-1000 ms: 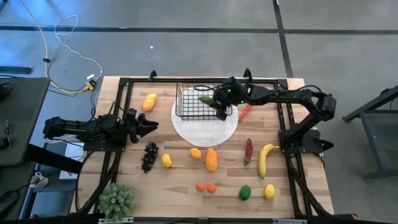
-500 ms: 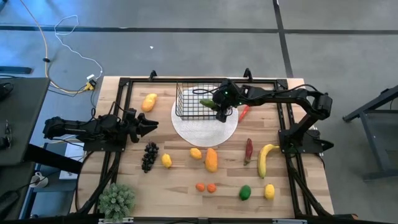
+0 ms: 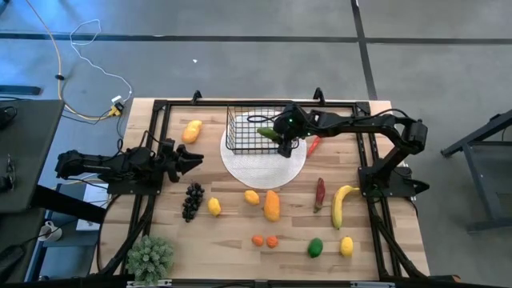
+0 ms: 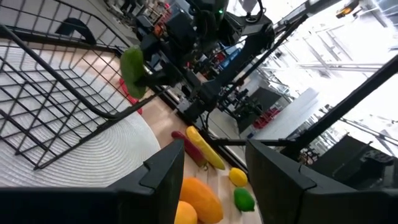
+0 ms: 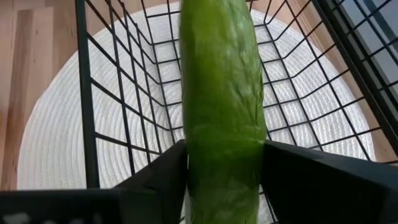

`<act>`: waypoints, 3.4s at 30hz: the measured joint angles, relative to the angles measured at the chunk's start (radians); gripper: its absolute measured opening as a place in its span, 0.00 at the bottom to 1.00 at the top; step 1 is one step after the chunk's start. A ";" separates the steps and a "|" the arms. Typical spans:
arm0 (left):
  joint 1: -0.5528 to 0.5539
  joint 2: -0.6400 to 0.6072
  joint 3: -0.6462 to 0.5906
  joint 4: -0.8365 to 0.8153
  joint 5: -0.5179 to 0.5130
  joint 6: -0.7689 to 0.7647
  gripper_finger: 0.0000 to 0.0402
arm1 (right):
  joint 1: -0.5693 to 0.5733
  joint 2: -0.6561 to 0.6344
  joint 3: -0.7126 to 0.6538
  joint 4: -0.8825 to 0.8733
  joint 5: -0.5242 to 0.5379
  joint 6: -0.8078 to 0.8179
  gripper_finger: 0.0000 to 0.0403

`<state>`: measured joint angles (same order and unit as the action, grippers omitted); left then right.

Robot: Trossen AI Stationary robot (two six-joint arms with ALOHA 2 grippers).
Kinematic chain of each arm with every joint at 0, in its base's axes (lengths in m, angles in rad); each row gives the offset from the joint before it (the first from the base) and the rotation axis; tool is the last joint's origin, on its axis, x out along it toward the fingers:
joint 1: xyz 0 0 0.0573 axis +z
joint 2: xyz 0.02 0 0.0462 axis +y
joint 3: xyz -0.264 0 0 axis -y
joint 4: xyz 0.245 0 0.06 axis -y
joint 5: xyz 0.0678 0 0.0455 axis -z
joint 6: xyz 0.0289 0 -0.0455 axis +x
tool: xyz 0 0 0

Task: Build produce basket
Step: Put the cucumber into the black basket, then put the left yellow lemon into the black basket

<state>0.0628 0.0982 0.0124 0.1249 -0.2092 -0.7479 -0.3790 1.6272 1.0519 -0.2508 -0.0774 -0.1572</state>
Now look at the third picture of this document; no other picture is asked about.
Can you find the silver frame bracket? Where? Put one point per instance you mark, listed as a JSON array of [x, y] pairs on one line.
[[150, 283], [372, 285]]

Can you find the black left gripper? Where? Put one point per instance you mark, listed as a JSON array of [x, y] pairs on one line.
[[171, 158]]

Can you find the green lime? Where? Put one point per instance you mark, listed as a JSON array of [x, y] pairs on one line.
[[315, 247]]

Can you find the yellow lemon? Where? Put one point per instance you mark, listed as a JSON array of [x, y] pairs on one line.
[[346, 246], [214, 206]]

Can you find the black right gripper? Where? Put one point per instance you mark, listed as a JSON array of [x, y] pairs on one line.
[[291, 122]]

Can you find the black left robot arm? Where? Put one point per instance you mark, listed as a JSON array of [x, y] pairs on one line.
[[100, 164]]

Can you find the black aluminium table frame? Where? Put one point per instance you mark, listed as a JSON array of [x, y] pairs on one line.
[[162, 120]]

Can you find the yellow banana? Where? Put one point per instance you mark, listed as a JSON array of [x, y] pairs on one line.
[[338, 206]]

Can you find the bright red chili pepper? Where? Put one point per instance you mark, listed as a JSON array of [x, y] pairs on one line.
[[314, 146]]

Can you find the white paper sheet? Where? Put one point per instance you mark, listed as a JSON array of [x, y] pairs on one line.
[[96, 198]]

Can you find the dark red chili pepper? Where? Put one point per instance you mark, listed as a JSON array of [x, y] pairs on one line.
[[319, 194]]

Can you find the white round plate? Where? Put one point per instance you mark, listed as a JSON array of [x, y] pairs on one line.
[[260, 172]]

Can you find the green cucumber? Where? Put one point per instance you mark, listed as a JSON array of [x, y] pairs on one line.
[[269, 133]]

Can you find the yellow-orange mango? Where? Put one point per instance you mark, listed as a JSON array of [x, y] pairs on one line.
[[192, 131]]

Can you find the black frame clamp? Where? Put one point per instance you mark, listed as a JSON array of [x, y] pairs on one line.
[[196, 96], [318, 94]]

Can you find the dark metal bench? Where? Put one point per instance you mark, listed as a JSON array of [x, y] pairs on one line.
[[480, 168]]

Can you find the white mug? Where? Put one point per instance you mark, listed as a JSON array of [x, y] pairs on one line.
[[50, 232]]

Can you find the small orange tangerine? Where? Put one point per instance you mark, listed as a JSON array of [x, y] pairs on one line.
[[272, 241], [257, 240]]

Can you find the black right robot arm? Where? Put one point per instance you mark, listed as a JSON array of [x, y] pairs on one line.
[[360, 122]]

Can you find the small yellow-orange fruit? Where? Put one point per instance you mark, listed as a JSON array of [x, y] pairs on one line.
[[252, 197]]

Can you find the artificial green plant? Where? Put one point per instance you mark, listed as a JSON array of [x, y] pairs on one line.
[[150, 259]]

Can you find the dark side table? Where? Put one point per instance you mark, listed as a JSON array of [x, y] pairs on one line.
[[32, 140]]

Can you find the black flat bar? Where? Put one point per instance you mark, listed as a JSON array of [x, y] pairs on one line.
[[20, 90]]

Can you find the black grape bunch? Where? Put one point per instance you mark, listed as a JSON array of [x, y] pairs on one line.
[[193, 202]]

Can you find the black diagonal beam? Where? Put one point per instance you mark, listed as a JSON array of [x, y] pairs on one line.
[[68, 204]]

